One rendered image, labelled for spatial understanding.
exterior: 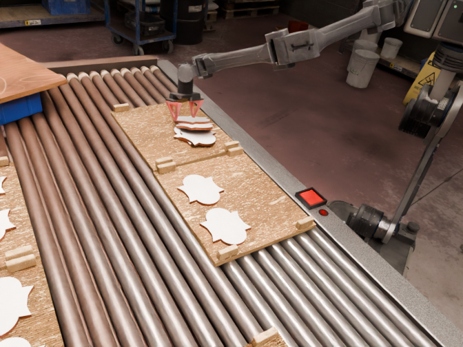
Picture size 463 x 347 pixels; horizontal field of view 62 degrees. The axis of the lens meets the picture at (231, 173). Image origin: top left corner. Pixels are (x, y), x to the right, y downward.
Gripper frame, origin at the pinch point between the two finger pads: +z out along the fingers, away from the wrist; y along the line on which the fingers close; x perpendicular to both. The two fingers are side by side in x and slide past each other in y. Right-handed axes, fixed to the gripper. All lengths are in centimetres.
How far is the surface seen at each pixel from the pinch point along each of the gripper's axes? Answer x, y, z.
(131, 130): 10.3, -17.1, 4.9
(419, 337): -97, -16, 32
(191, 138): -9.6, -5.8, 5.4
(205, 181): -28.3, -17.7, 13.1
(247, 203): -42.5, -14.1, 17.0
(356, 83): 70, 349, 17
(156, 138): 0.8, -13.4, 6.5
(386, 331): -90, -20, 32
